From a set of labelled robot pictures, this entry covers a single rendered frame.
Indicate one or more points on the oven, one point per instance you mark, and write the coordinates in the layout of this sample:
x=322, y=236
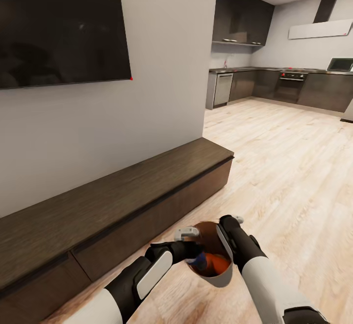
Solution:
x=290, y=84

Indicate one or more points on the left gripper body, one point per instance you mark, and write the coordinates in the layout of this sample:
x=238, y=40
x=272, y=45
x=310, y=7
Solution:
x=187, y=250

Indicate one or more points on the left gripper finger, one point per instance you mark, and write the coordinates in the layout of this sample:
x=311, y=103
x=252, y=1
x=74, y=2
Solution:
x=200, y=249

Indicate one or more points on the trash can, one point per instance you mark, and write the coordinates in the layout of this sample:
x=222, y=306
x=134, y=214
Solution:
x=208, y=236

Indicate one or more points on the dishwasher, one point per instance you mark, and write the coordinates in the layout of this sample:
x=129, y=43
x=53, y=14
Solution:
x=222, y=89

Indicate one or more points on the range hood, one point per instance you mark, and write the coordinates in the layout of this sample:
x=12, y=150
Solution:
x=321, y=25

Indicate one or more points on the wall mounted tv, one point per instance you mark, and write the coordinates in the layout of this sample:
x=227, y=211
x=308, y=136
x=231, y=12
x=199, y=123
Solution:
x=60, y=42

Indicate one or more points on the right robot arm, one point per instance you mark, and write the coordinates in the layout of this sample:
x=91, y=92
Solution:
x=276, y=299

